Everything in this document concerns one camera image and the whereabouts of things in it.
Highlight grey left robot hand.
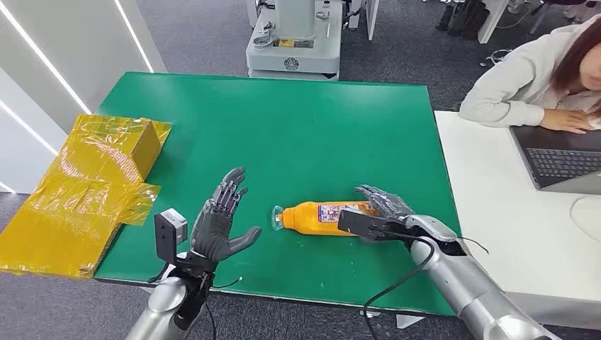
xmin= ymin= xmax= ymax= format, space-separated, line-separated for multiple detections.
xmin=189 ymin=166 xmax=262 ymax=265

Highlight black bags on floor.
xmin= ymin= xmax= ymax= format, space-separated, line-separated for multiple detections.
xmin=435 ymin=0 xmax=492 ymax=41

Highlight white upright panel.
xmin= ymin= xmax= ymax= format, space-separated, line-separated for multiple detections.
xmin=365 ymin=0 xmax=381 ymax=41

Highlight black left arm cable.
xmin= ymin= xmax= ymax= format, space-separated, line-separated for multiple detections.
xmin=204 ymin=276 xmax=244 ymax=340

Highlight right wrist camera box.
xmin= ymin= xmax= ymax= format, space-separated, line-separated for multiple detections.
xmin=337 ymin=208 xmax=410 ymax=244

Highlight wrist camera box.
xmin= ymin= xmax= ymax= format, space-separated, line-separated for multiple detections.
xmin=154 ymin=208 xmax=189 ymax=266
xmin=337 ymin=208 xmax=410 ymax=244

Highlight grey laptop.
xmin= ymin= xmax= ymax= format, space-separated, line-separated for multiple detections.
xmin=509 ymin=124 xmax=601 ymax=196

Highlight white table bracket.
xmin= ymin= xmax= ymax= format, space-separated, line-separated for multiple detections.
xmin=395 ymin=314 xmax=426 ymax=330

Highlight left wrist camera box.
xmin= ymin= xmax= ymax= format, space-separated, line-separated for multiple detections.
xmin=154 ymin=208 xmax=189 ymax=266

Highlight white desk leg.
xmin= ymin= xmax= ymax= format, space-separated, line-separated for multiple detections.
xmin=477 ymin=0 xmax=511 ymax=45

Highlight person's hand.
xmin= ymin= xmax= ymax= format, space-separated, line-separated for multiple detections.
xmin=539 ymin=108 xmax=595 ymax=135

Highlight person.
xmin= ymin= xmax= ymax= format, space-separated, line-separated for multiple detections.
xmin=459 ymin=13 xmax=601 ymax=135

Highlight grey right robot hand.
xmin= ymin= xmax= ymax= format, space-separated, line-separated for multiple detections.
xmin=354 ymin=184 xmax=417 ymax=222

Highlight orange plastic bottle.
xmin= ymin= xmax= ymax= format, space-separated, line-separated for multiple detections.
xmin=271 ymin=200 xmax=379 ymax=237

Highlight white desk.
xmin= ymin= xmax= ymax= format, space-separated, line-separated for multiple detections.
xmin=434 ymin=110 xmax=601 ymax=330

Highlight grey floor cable bundle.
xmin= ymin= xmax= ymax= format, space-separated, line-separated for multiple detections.
xmin=479 ymin=47 xmax=512 ymax=67

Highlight yellow taped cardboard box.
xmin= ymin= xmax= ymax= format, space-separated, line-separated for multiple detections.
xmin=0 ymin=113 xmax=173 ymax=279

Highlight green table mat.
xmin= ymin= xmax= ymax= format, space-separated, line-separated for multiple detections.
xmin=94 ymin=71 xmax=464 ymax=317

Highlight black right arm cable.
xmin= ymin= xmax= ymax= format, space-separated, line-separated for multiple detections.
xmin=362 ymin=229 xmax=490 ymax=340

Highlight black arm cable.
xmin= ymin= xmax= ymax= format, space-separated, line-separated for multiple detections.
xmin=362 ymin=229 xmax=490 ymax=340
xmin=204 ymin=276 xmax=244 ymax=340

